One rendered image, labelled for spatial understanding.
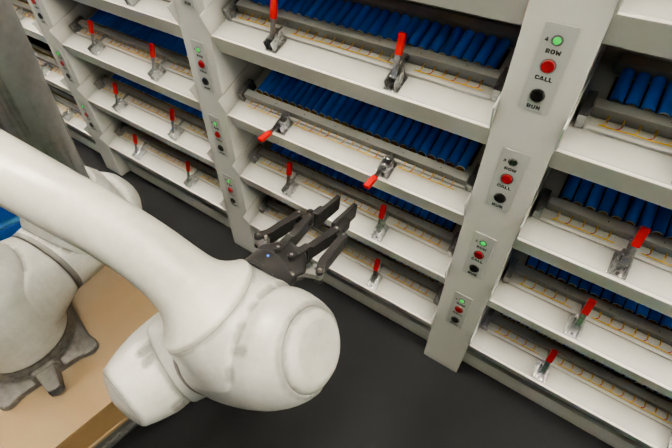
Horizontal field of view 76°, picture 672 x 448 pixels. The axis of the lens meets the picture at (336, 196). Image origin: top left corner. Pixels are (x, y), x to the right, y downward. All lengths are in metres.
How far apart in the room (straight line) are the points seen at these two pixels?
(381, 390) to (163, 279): 0.90
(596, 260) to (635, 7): 0.40
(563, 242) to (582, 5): 0.40
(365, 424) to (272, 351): 0.84
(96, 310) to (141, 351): 0.57
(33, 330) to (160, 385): 0.47
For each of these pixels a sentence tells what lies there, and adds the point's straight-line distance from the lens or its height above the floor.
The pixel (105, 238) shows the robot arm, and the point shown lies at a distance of 0.39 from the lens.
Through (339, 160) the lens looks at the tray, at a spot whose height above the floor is 0.54.
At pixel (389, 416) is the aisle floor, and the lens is 1.19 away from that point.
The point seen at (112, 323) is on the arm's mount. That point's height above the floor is 0.30.
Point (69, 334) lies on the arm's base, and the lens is 1.03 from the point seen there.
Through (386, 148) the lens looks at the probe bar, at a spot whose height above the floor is 0.58.
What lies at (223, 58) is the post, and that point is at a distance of 1.04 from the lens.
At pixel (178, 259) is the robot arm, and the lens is 0.38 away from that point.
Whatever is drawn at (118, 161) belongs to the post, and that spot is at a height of 0.07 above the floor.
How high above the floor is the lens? 1.12
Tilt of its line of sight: 44 degrees down
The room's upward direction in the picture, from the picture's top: straight up
